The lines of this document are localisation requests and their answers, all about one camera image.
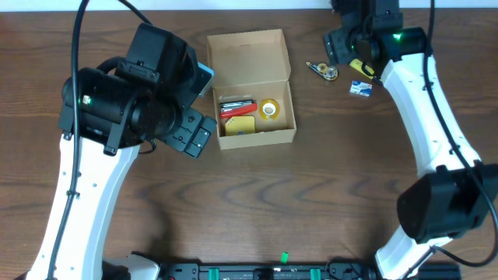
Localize red black stapler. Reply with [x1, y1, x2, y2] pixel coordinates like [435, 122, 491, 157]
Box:
[219, 100, 258, 119]

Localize yellow sticky note pad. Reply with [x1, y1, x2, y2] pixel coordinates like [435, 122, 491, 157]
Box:
[225, 115, 256, 136]

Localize yellow adhesive tape roll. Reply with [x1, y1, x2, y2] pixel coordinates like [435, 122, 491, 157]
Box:
[259, 99, 280, 121]

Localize brown cardboard box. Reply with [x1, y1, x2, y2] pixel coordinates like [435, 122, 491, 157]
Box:
[207, 29, 296, 149]

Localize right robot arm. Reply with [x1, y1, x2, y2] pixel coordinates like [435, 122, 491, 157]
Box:
[324, 0, 497, 279]

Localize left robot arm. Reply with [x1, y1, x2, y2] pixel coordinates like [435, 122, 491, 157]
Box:
[26, 23, 216, 279]

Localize yellow highlighter pen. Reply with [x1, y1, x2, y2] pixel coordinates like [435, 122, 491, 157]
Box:
[349, 58, 374, 79]

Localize correction tape dispenser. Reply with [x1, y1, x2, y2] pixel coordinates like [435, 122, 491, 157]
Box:
[306, 61, 338, 82]

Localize small blue white staples box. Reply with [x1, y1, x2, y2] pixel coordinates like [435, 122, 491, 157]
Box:
[349, 80, 373, 97]

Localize small green clip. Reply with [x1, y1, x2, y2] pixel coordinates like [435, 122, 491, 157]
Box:
[280, 252, 289, 264]

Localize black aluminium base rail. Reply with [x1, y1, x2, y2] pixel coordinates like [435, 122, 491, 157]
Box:
[159, 261, 461, 280]

